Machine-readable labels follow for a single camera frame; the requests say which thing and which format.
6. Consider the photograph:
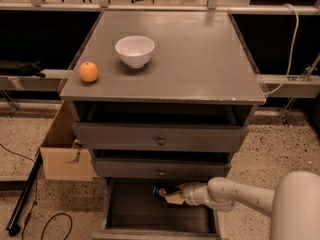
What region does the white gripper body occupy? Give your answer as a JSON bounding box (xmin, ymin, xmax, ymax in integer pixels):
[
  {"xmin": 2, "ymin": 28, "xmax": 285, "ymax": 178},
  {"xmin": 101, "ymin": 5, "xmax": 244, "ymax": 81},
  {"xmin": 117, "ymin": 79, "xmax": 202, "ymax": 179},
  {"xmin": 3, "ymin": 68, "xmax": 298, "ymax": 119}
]
[{"xmin": 181, "ymin": 182, "xmax": 208, "ymax": 206}]

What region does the blue pepsi can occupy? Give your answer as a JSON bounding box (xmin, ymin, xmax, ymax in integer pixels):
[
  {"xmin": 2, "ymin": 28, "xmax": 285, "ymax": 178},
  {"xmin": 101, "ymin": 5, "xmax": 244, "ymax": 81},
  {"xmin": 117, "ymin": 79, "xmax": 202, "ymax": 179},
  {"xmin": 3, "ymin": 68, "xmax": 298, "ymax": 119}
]
[{"xmin": 153, "ymin": 184, "xmax": 176, "ymax": 201}]

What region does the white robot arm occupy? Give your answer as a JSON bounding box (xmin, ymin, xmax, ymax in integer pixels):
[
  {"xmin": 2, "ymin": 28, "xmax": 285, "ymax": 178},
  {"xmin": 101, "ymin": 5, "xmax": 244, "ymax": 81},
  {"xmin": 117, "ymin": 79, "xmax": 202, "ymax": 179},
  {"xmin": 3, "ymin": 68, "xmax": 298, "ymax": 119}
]
[{"xmin": 165, "ymin": 171, "xmax": 320, "ymax": 240}]

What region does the brass middle drawer knob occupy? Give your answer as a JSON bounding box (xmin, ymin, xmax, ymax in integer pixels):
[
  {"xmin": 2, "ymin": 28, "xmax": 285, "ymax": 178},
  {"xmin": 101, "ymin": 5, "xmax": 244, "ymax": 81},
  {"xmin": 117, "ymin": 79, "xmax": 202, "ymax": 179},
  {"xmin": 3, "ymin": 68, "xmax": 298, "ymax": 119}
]
[{"xmin": 158, "ymin": 169, "xmax": 165, "ymax": 177}]

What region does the brass drawer knob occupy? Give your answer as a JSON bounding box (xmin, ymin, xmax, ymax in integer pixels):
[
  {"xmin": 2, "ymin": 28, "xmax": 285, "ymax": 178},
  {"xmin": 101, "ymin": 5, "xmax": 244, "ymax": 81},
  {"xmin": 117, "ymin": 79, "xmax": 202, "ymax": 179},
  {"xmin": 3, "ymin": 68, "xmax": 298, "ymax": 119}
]
[
  {"xmin": 157, "ymin": 136, "xmax": 166, "ymax": 145},
  {"xmin": 158, "ymin": 169, "xmax": 165, "ymax": 177}
]

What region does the grey open bottom drawer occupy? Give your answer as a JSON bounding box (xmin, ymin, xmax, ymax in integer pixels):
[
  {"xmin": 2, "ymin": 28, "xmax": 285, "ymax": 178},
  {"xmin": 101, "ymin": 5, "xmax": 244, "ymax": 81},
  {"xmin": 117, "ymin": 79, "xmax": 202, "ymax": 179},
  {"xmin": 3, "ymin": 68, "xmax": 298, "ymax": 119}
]
[{"xmin": 92, "ymin": 178, "xmax": 221, "ymax": 240}]

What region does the brass top drawer knob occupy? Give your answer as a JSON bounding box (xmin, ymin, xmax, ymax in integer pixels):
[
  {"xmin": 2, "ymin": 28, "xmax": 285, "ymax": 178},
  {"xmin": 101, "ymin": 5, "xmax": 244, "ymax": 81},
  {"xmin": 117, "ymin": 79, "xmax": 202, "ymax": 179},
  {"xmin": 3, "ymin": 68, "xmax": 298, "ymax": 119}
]
[{"xmin": 157, "ymin": 136, "xmax": 166, "ymax": 145}]

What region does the grey middle drawer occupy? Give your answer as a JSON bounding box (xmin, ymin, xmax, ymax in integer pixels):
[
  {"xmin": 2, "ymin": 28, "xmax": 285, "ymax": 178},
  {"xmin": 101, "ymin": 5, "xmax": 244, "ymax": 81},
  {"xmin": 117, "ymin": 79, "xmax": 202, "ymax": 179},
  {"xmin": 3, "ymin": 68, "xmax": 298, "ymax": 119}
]
[{"xmin": 92, "ymin": 158, "xmax": 231, "ymax": 180}]

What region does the grey wooden drawer cabinet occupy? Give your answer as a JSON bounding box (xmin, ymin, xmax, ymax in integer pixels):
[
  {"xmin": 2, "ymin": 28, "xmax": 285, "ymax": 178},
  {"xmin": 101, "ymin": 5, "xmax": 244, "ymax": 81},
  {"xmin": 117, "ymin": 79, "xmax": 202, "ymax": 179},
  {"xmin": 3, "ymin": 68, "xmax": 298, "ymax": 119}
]
[{"xmin": 59, "ymin": 10, "xmax": 267, "ymax": 240}]

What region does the grey top drawer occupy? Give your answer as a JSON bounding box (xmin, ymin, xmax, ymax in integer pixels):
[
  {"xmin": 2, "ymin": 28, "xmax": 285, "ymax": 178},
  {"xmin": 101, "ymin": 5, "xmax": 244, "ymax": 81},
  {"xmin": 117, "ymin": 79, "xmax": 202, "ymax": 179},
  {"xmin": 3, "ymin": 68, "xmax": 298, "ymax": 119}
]
[{"xmin": 74, "ymin": 122, "xmax": 248, "ymax": 153}]

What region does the cardboard box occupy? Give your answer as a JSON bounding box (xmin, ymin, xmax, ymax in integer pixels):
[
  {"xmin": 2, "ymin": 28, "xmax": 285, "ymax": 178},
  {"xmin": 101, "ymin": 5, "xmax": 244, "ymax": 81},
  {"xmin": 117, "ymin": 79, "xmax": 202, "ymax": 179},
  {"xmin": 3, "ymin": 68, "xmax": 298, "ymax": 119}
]
[{"xmin": 40, "ymin": 103, "xmax": 96, "ymax": 182}]

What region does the white ceramic bowl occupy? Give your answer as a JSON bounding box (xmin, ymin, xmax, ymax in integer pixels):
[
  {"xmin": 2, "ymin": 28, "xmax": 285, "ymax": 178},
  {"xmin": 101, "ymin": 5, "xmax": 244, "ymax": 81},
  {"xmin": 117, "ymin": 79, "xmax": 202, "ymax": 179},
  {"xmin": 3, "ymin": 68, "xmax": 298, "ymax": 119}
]
[{"xmin": 115, "ymin": 36, "xmax": 155, "ymax": 68}]

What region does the orange fruit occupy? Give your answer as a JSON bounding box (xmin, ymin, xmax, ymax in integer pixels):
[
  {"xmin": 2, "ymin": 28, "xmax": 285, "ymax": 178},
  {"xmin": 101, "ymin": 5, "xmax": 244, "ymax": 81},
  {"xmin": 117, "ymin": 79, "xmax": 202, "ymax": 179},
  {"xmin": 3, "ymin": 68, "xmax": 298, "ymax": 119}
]
[{"xmin": 79, "ymin": 62, "xmax": 99, "ymax": 83}]

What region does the black bar on floor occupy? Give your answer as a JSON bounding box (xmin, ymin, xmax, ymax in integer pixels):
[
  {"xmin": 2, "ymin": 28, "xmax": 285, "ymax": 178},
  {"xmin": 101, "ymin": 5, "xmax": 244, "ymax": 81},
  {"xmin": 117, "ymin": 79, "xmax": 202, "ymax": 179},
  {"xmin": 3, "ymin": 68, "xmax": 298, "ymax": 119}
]
[{"xmin": 6, "ymin": 153, "xmax": 42, "ymax": 237}]

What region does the black cloth on shelf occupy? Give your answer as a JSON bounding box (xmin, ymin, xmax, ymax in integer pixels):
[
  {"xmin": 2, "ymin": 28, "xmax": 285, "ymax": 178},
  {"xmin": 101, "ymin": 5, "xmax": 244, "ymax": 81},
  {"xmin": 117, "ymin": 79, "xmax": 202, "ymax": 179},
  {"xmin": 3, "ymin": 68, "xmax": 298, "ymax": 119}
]
[{"xmin": 0, "ymin": 60, "xmax": 46, "ymax": 78}]

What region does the black floor cable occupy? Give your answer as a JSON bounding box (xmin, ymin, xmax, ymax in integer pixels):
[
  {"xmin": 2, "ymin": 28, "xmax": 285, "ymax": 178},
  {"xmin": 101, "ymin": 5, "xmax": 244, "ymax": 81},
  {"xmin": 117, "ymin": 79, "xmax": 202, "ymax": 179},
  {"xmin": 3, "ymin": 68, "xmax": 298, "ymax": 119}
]
[{"xmin": 0, "ymin": 143, "xmax": 74, "ymax": 240}]

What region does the white cable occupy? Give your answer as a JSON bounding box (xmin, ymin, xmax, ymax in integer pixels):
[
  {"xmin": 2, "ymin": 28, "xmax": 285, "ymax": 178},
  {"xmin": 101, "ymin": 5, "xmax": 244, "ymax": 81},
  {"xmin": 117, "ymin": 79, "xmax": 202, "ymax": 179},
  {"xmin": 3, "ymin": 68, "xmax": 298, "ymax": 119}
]
[{"xmin": 265, "ymin": 3, "xmax": 300, "ymax": 96}]

